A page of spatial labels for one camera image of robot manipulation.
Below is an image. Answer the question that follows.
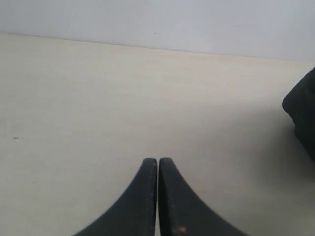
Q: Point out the black sleeved forearm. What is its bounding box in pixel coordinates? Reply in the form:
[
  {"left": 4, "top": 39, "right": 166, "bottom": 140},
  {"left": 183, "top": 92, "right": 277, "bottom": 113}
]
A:
[{"left": 282, "top": 69, "right": 315, "bottom": 161}]

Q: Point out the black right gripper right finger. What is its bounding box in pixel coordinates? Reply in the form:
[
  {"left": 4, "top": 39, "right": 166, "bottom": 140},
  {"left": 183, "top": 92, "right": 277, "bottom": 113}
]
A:
[{"left": 158, "top": 158, "right": 245, "bottom": 236}]

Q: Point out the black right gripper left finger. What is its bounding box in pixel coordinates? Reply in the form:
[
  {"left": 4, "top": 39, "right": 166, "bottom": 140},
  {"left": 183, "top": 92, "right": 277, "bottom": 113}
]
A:
[{"left": 76, "top": 158, "right": 158, "bottom": 236}]

